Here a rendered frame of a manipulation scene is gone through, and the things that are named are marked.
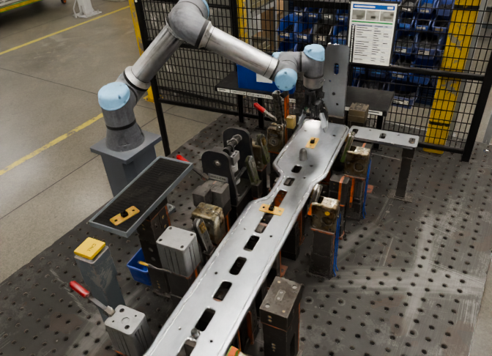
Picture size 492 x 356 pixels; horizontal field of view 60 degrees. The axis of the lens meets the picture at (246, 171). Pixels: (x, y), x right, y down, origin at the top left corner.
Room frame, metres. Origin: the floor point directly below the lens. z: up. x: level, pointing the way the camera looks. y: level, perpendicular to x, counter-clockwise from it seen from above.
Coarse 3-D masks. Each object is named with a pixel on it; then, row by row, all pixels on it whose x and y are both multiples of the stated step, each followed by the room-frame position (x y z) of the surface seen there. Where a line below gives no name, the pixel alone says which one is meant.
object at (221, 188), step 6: (210, 180) 1.23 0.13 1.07; (204, 186) 1.20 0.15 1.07; (210, 186) 1.20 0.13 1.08; (216, 186) 1.19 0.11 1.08; (222, 186) 1.19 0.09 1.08; (228, 186) 1.20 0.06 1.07; (216, 192) 1.16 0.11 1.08; (222, 192) 1.16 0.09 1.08; (228, 192) 1.20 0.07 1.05; (216, 198) 1.16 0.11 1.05; (222, 198) 1.15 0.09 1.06; (228, 198) 1.19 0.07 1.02; (216, 204) 1.16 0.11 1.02; (222, 204) 1.15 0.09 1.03; (228, 204) 1.19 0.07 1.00; (228, 210) 1.18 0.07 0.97; (228, 216) 1.20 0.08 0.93; (228, 222) 1.20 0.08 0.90; (228, 228) 1.19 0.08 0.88
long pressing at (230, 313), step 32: (320, 128) 1.67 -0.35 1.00; (288, 160) 1.43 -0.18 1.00; (320, 160) 1.42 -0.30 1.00; (288, 192) 1.23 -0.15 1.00; (256, 224) 1.07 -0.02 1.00; (288, 224) 1.06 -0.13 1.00; (224, 256) 0.93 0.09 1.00; (256, 256) 0.92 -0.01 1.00; (192, 288) 0.82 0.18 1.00; (256, 288) 0.81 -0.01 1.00; (192, 320) 0.71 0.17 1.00; (224, 320) 0.70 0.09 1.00; (160, 352) 0.62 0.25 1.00; (192, 352) 0.62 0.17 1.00; (224, 352) 0.61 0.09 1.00
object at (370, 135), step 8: (352, 128) 1.65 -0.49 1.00; (360, 128) 1.64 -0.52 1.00; (368, 128) 1.64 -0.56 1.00; (360, 136) 1.58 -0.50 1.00; (368, 136) 1.57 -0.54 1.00; (376, 136) 1.57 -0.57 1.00; (392, 136) 1.56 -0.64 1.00; (400, 136) 1.55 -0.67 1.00; (408, 136) 1.55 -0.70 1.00; (416, 136) 1.54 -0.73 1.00; (384, 144) 1.52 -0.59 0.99; (392, 144) 1.50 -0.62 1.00; (400, 144) 1.49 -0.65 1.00; (408, 144) 1.49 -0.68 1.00; (416, 144) 1.48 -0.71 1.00
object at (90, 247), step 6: (90, 240) 0.88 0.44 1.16; (96, 240) 0.88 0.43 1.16; (78, 246) 0.86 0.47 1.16; (84, 246) 0.86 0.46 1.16; (90, 246) 0.85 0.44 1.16; (96, 246) 0.85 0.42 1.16; (102, 246) 0.86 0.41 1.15; (78, 252) 0.84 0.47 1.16; (84, 252) 0.83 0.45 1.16; (90, 252) 0.83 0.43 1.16; (96, 252) 0.83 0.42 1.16; (90, 258) 0.82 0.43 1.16
